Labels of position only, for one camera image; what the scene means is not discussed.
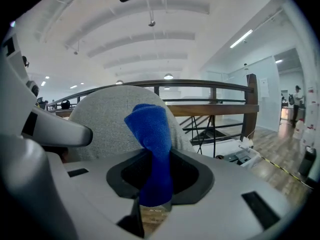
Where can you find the grey shell chair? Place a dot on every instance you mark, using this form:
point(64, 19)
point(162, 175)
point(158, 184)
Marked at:
point(105, 114)

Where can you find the round pendant lamp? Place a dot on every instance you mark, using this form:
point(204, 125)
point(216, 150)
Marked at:
point(119, 82)
point(168, 76)

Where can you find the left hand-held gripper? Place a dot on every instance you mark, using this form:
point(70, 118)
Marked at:
point(12, 91)

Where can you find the blue cloth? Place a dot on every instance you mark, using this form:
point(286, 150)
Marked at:
point(152, 134)

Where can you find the clear plastic storage box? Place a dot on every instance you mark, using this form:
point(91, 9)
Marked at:
point(212, 146)

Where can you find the black waste bin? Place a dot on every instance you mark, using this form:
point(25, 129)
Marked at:
point(307, 161)

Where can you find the white plastic jug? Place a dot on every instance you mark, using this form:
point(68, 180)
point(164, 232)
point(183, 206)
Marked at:
point(298, 130)

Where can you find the fluorescent tube light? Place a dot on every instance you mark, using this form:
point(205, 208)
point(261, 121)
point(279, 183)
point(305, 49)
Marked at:
point(241, 38)

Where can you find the brown wooden table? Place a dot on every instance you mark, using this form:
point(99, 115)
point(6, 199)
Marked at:
point(212, 110)

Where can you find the white paper notice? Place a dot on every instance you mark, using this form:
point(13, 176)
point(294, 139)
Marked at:
point(264, 87)

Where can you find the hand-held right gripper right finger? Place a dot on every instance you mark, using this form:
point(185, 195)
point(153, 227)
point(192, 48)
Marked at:
point(225, 209)

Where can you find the yellow black striped tape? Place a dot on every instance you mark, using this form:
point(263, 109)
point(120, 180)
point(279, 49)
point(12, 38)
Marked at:
point(280, 169)

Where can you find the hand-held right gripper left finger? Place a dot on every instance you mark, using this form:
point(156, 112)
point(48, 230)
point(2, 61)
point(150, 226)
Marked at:
point(95, 196)

